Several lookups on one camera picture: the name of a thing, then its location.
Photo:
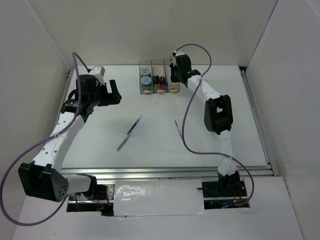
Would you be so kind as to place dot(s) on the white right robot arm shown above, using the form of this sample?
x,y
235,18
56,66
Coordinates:
x,y
218,116

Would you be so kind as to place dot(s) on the right clear storage bin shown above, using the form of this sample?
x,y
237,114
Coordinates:
x,y
171,87

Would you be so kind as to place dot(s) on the middle clear storage bin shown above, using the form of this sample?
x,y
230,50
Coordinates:
x,y
158,70

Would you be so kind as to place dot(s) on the pink capped black highlighter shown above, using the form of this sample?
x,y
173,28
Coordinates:
x,y
160,88

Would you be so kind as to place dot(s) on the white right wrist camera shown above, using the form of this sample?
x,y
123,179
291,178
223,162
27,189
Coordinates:
x,y
178,55

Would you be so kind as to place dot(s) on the thin black white pen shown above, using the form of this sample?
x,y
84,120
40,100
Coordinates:
x,y
178,129

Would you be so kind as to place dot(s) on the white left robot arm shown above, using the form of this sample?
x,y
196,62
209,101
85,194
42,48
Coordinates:
x,y
42,177

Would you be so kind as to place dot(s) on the left clear storage bin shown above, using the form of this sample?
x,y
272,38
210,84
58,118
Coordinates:
x,y
145,63

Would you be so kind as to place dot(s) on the green capped black highlighter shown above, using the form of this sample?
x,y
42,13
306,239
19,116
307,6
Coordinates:
x,y
155,81

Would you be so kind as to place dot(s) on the purple capped black highlighter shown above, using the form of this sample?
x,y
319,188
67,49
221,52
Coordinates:
x,y
163,83

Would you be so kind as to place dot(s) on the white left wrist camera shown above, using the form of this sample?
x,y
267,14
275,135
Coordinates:
x,y
98,71

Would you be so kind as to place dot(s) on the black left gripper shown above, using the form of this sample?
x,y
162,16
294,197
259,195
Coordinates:
x,y
110,98

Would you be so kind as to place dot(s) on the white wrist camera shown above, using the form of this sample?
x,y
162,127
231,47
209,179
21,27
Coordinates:
x,y
98,71
178,55

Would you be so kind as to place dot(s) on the clear storage bin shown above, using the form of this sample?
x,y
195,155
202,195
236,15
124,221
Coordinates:
x,y
145,63
158,70
171,87

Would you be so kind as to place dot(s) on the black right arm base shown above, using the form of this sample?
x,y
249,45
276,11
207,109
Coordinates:
x,y
214,197

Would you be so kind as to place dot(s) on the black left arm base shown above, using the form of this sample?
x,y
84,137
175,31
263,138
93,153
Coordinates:
x,y
101,202

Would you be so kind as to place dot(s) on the dark blue gel pen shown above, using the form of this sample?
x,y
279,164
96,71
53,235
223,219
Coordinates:
x,y
134,125

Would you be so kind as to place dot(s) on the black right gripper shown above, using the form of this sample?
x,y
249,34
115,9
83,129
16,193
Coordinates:
x,y
173,79

